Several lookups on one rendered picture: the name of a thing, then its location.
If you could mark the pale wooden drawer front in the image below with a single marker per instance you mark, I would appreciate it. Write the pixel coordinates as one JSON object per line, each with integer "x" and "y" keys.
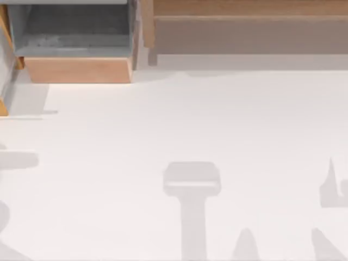
{"x": 79, "y": 69}

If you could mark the wooden open shelf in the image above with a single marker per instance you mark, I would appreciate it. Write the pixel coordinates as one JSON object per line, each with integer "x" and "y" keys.
{"x": 244, "y": 32}

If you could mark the grey pierced drawer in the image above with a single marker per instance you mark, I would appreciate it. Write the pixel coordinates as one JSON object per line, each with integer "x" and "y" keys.
{"x": 76, "y": 30}

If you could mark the wooden cupboard with grey side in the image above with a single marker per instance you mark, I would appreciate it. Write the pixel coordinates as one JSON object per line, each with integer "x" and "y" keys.
{"x": 5, "y": 68}

